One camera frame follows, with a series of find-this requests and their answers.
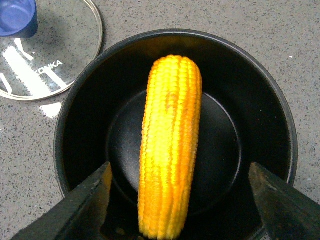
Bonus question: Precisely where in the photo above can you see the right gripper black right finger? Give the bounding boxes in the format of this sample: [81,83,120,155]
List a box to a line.
[249,162,320,240]

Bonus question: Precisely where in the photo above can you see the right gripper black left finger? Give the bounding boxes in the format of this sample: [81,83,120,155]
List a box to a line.
[12,162,112,240]

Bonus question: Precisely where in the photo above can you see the yellow corn cob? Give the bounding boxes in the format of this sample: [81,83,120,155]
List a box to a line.
[138,55,202,240]

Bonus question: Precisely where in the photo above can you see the glass lid blue knob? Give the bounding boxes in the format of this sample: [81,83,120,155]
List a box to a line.
[0,0,103,101]

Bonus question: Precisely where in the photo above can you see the dark blue pot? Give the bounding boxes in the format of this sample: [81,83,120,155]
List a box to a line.
[54,29,298,240]

